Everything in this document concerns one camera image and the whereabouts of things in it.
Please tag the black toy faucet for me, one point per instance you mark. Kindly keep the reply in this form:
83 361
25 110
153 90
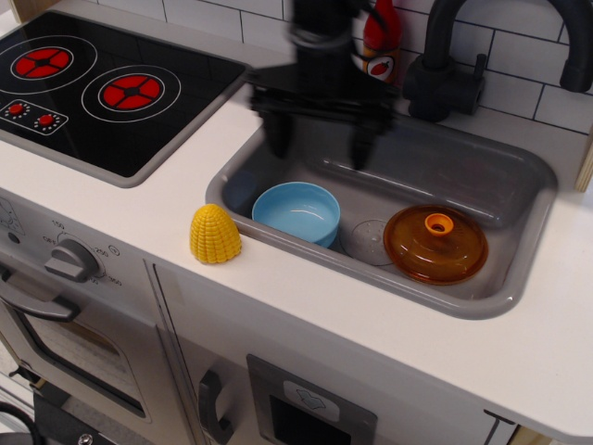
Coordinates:
435 87

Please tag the grey cabinet door handle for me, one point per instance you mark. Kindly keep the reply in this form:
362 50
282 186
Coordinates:
217 429

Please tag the grey plastic sink basin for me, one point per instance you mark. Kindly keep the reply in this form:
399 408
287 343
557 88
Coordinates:
507 191

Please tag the light blue bowl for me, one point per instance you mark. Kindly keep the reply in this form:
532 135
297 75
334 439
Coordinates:
304 210

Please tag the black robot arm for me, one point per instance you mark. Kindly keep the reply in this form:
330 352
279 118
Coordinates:
325 24

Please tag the red ketchup bottle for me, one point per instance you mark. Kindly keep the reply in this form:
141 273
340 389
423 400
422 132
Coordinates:
381 38

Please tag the oven door with window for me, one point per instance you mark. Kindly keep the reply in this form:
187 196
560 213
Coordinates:
109 359

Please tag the orange transparent pot lid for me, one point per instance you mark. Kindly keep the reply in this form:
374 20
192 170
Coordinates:
435 244

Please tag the clear sink drain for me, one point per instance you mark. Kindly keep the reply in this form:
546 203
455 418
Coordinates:
367 243

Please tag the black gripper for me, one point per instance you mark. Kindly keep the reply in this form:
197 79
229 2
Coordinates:
325 84

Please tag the black toy stovetop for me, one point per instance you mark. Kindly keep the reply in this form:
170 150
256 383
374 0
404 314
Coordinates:
103 101

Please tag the grey oven knob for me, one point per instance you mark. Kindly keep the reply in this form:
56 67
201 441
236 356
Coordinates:
71 260

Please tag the yellow toy corn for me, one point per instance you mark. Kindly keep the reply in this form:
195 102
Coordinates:
214 236

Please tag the grey oven door handle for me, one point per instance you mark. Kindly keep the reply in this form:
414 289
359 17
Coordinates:
57 309

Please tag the grey dishwasher panel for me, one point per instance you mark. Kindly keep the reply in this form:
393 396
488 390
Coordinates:
291 410

